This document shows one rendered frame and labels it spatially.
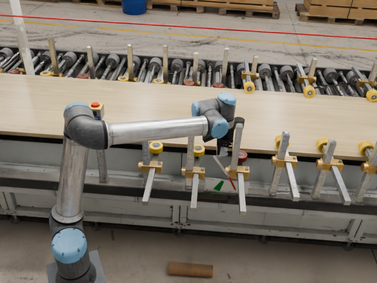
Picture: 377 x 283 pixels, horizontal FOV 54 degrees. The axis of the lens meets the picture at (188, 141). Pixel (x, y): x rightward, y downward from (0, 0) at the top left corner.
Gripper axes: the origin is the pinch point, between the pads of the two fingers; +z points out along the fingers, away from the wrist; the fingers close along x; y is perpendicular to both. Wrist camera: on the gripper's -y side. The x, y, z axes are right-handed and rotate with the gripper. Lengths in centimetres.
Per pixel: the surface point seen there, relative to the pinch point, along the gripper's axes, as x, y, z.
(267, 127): 49, 34, 11
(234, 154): 6.1, 9.9, 2.5
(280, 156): 6.1, 34.5, 1.6
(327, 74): 157, 99, 20
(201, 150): 17.2, -8.8, 9.7
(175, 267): -4, -21, 93
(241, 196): -14.2, 14.0, 14.5
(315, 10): 587, 192, 81
